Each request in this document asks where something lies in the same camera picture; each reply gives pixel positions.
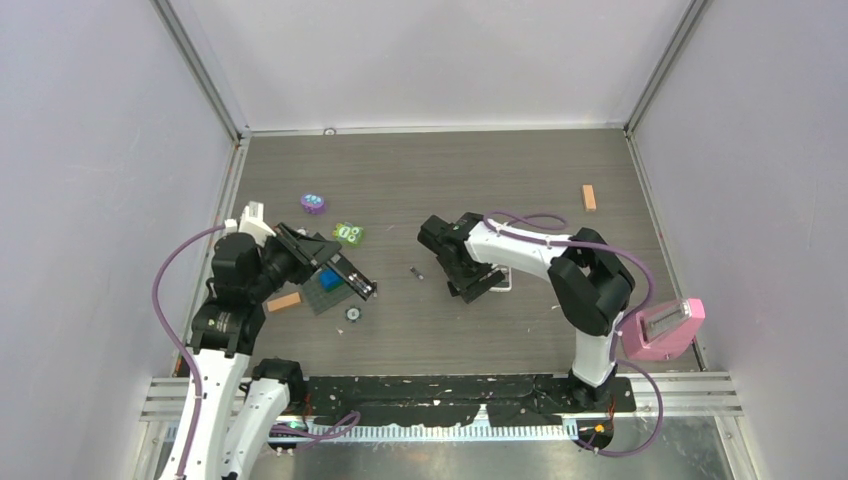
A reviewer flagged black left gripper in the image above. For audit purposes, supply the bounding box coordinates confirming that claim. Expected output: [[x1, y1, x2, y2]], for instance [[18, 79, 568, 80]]
[[249, 222, 340, 299]]

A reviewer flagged white remote control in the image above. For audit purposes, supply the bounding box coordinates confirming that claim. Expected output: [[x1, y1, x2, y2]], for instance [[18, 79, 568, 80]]
[[490, 265, 513, 293]]

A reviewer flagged black remote control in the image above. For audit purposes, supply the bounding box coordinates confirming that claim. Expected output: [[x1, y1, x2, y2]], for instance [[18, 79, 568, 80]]
[[324, 255, 377, 301]]

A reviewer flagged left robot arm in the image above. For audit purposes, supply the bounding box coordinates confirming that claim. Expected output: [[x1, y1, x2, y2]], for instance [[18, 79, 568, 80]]
[[151, 219, 341, 479]]

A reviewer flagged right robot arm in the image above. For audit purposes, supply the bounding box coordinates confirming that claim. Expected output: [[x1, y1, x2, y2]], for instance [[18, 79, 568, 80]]
[[417, 212, 635, 411]]

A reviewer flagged blue building brick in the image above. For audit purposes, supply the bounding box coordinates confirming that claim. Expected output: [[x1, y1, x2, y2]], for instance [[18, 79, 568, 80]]
[[319, 269, 344, 292]]

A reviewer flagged orange wooden block near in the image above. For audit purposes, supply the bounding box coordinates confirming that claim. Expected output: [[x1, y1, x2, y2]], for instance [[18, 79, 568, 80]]
[[265, 292, 302, 313]]

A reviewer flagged orange wooden block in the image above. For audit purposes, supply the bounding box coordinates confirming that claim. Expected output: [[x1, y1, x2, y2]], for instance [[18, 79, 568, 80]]
[[265, 292, 302, 313], [581, 184, 597, 212]]

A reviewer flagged purple monster toy block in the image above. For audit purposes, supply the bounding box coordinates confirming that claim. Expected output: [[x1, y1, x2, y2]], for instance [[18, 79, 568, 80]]
[[300, 193, 327, 215]]

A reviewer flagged green monster toy block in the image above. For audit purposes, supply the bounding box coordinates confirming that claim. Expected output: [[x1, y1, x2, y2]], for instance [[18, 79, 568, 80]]
[[333, 223, 365, 246]]

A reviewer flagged grey building baseplate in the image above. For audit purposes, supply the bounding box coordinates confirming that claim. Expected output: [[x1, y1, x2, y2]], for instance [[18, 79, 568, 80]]
[[300, 269, 356, 315]]

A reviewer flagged blue poker chip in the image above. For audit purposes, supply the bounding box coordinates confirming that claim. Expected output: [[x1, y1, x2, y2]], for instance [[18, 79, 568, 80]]
[[345, 306, 362, 323]]

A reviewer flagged orange wooden block far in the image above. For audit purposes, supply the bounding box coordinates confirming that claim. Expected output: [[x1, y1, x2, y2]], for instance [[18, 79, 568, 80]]
[[581, 184, 597, 212]]

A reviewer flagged pink toy toaster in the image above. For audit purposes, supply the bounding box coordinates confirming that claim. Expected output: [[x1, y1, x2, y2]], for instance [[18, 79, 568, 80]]
[[621, 298, 706, 361]]

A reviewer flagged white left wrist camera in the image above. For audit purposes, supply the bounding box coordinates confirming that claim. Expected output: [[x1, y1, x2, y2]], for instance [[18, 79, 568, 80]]
[[224, 201, 276, 246]]

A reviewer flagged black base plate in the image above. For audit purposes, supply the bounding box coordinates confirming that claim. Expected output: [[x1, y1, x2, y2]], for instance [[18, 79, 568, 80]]
[[285, 373, 636, 427]]

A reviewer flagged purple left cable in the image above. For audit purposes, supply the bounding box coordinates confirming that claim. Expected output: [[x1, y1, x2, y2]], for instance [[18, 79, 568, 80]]
[[150, 225, 230, 480]]

